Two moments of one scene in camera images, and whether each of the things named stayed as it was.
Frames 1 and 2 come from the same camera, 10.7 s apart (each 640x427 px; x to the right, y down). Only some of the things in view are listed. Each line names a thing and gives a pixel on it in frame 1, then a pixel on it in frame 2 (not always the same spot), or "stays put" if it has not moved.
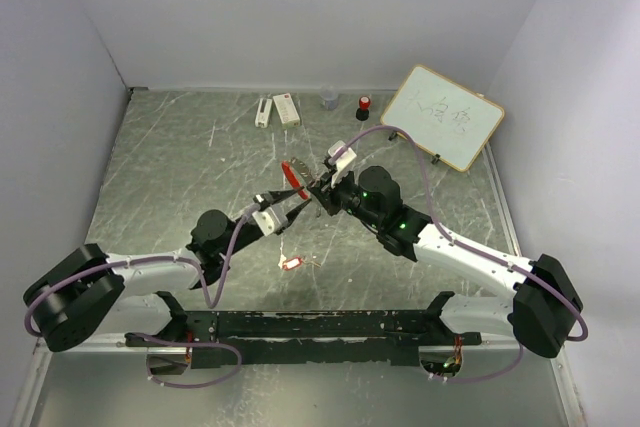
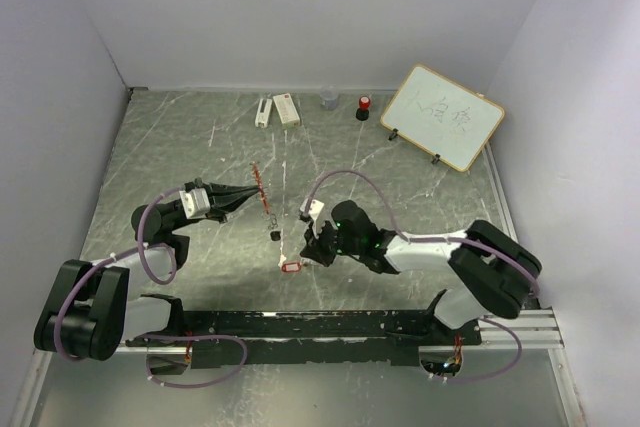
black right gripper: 327,195 → 313,248
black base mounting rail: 311,338 stays put
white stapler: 263,113 stays put
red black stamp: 363,113 stays put
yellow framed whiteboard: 447,120 stays put
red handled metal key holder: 297,173 → 257,174
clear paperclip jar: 329,93 stays put
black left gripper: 273,196 → 227,198
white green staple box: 286,110 stays put
